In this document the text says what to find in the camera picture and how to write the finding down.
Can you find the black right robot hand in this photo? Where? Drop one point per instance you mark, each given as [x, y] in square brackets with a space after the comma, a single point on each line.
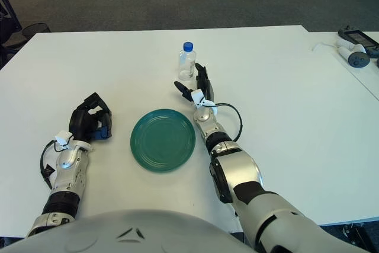
[205, 84]

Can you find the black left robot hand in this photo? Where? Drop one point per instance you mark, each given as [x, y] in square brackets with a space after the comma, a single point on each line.
[81, 119]

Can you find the clear bottle with blue cap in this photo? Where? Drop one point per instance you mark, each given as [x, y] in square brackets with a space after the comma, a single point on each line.
[187, 63]

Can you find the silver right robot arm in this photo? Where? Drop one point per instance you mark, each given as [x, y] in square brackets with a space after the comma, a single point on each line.
[237, 173]

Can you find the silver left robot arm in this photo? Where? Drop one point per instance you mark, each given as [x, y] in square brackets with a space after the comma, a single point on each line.
[66, 164]

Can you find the green round plate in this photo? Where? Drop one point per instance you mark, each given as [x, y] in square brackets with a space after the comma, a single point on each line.
[163, 140]

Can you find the black office chair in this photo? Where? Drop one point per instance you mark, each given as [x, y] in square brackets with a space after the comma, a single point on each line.
[7, 25]

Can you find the grey robot torso shell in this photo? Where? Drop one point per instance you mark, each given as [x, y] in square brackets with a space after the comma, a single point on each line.
[118, 235]

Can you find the white and grey VR controller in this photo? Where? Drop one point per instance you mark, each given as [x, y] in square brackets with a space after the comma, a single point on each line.
[359, 60]

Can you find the black handheld remote with screen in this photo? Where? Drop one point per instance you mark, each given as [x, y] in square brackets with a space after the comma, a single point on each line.
[356, 36]

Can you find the black table base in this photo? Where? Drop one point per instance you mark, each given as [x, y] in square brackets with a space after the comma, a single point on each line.
[355, 235]

